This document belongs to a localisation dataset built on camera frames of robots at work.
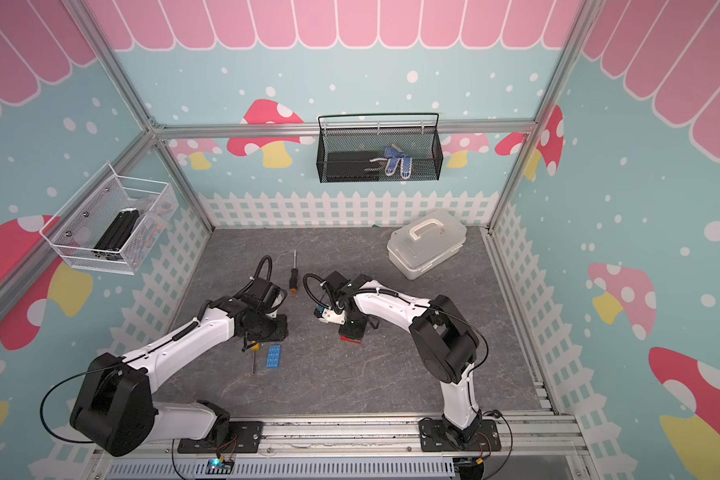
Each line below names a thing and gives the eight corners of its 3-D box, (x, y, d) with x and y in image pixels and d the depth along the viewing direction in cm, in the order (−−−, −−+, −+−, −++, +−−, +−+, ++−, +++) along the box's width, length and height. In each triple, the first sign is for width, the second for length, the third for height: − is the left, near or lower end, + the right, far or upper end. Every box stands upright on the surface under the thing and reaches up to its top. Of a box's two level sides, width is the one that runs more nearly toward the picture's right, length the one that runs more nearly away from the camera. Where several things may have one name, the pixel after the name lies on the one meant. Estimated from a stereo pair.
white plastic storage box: (378, 261, 113) (379, 238, 102) (419, 223, 126) (424, 199, 115) (423, 292, 104) (429, 269, 94) (463, 247, 117) (472, 223, 107)
